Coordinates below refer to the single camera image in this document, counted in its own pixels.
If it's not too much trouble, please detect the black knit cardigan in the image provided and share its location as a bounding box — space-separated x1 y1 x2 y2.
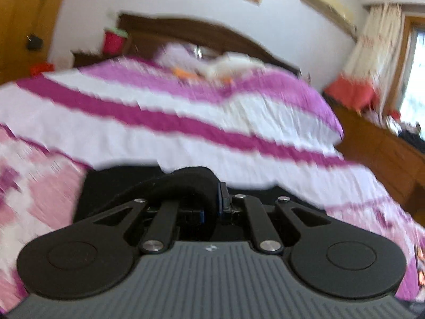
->
72 166 330 246

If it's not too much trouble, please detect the wooden side cabinet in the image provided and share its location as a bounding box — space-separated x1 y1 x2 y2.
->
325 97 424 225

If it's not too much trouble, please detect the pink purple floral bedspread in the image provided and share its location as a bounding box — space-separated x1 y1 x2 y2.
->
1 57 424 312

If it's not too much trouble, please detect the folded purple white quilt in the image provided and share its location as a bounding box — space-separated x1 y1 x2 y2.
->
225 65 345 147

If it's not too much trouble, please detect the white and coral curtain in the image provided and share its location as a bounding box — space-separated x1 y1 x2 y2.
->
324 4 404 112

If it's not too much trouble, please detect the red cloth on floor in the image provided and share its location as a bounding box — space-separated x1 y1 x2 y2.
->
29 62 55 77

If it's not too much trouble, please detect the dark wooden nightstand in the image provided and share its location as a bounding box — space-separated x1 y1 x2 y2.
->
72 51 110 68

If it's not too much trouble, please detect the orange plush toy part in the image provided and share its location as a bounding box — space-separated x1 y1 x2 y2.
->
171 68 199 79

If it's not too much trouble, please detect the red plastic bucket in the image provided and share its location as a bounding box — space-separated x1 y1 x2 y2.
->
102 28 128 56

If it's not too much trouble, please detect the lilac ruffled pillow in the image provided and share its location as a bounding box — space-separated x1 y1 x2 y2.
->
154 43 205 71

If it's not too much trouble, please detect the small black bag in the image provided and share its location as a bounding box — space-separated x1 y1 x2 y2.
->
26 35 44 51

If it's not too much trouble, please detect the white plush toy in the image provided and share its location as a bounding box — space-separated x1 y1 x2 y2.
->
197 52 265 80

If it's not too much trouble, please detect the dark wooden headboard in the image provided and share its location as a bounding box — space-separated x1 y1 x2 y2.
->
117 12 300 76

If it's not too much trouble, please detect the wooden wardrobe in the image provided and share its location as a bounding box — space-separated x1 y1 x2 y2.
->
1 0 63 83

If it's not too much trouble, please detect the white air conditioner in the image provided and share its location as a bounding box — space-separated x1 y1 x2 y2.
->
301 0 357 40

